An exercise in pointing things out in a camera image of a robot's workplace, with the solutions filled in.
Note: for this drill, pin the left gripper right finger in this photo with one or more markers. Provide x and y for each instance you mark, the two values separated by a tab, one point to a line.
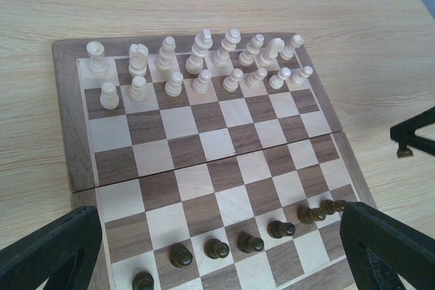
381	250

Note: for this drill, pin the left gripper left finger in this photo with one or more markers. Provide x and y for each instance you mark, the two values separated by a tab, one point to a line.
60	255

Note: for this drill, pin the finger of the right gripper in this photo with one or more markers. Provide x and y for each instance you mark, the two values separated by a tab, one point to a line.
404	133

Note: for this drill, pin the dark pawn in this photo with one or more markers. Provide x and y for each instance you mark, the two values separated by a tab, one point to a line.
248	243
216	249
307	215
180	256
331	207
279	229

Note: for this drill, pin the dark chess piece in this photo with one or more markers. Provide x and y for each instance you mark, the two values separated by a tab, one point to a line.
143	281

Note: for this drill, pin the wooden chess board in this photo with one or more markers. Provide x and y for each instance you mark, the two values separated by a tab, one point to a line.
152	194

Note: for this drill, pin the white chess piece row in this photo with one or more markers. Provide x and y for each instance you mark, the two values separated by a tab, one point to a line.
226	80

